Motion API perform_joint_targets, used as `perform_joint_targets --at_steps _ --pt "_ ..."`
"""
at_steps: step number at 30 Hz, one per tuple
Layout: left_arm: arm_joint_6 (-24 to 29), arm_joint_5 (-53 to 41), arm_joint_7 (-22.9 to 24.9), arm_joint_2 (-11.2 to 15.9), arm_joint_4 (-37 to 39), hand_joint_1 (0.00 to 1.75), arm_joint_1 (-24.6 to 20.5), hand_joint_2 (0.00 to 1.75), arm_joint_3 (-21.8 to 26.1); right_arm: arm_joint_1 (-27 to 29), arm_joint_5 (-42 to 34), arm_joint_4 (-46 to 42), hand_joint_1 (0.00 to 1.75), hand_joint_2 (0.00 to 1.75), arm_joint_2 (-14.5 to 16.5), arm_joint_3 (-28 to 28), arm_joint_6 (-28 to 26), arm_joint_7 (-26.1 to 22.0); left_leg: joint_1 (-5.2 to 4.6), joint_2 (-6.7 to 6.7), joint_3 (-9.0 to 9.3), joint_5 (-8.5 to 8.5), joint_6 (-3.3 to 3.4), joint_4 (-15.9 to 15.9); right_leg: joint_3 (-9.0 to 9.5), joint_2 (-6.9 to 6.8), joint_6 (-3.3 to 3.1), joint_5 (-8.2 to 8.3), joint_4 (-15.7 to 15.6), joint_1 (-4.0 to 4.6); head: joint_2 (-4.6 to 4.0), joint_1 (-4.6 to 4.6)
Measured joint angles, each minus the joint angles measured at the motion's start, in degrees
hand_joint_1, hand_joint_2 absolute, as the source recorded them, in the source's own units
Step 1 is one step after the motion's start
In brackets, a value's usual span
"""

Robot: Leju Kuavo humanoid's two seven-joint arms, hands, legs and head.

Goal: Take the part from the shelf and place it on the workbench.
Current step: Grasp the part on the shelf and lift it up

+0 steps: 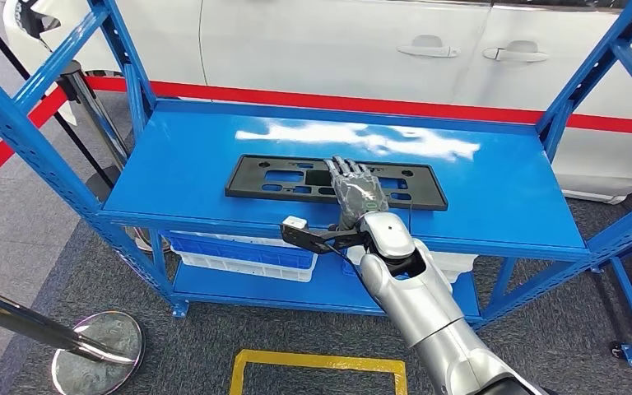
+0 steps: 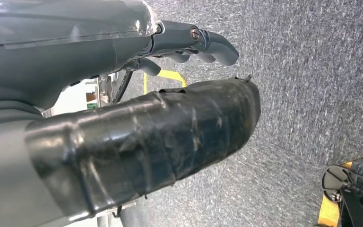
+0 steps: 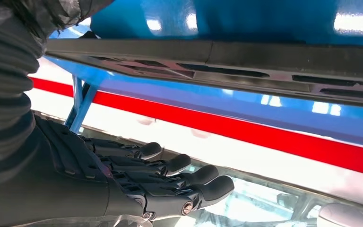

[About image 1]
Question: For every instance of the blue plastic crate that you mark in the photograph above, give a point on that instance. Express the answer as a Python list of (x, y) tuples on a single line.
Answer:
[(239, 256)]

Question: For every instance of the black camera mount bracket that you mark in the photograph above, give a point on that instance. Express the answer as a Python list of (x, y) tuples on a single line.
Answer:
[(316, 238)]

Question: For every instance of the white plastic crate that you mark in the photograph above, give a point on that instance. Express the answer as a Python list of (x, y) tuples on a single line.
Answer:
[(250, 272), (458, 264)]

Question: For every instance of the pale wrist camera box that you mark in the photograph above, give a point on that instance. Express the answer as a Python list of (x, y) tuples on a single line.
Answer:
[(295, 222)]

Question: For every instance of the yellow floor tape square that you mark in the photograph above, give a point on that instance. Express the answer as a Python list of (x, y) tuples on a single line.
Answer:
[(316, 360)]

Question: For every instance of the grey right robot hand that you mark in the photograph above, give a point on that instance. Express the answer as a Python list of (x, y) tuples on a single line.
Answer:
[(357, 191)]

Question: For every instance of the chrome stanchion post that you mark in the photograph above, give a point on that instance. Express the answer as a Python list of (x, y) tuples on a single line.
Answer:
[(21, 321)]

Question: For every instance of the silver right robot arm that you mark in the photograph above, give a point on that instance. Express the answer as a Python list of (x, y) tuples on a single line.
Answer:
[(430, 305)]

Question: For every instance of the black plastic plate bracket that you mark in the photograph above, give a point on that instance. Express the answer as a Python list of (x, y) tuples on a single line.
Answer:
[(242, 182)]

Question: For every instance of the black stanchion post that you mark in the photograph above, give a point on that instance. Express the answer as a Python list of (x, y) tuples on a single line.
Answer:
[(93, 114)]

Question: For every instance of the white car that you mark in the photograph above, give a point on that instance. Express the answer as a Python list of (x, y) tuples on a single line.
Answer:
[(321, 43)]

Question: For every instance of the blue metal shelf rack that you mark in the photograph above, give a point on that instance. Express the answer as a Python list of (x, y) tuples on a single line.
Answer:
[(185, 163)]

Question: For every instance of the black barrier belt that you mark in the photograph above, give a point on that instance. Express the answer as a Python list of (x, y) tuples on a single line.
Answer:
[(0, 40)]

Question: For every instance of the red barrier belt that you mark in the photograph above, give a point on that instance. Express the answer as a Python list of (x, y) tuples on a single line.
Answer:
[(348, 103), (0, 155)]

